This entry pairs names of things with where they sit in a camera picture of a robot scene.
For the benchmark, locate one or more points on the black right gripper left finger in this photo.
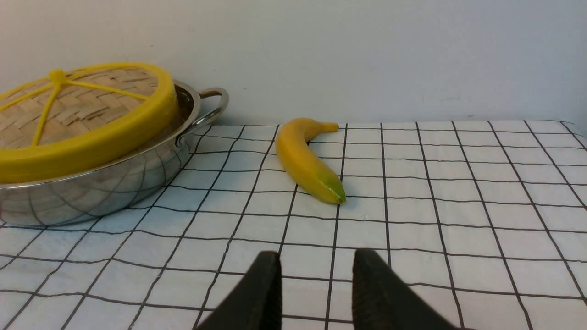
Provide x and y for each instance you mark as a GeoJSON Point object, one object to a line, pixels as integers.
{"type": "Point", "coordinates": [256, 301]}

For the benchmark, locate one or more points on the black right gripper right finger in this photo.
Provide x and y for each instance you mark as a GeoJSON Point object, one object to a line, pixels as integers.
{"type": "Point", "coordinates": [382, 301]}

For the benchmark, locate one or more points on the yellow woven steamer lid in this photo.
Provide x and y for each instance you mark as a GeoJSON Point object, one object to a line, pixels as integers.
{"type": "Point", "coordinates": [73, 121]}

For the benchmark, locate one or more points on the stainless steel pot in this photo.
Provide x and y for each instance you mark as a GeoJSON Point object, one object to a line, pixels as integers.
{"type": "Point", "coordinates": [101, 191]}

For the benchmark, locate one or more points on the white checkered tablecloth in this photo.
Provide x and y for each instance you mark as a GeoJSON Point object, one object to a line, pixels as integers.
{"type": "Point", "coordinates": [486, 221]}

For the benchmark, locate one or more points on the yellow banana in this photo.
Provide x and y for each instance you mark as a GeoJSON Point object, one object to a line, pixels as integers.
{"type": "Point", "coordinates": [303, 165]}

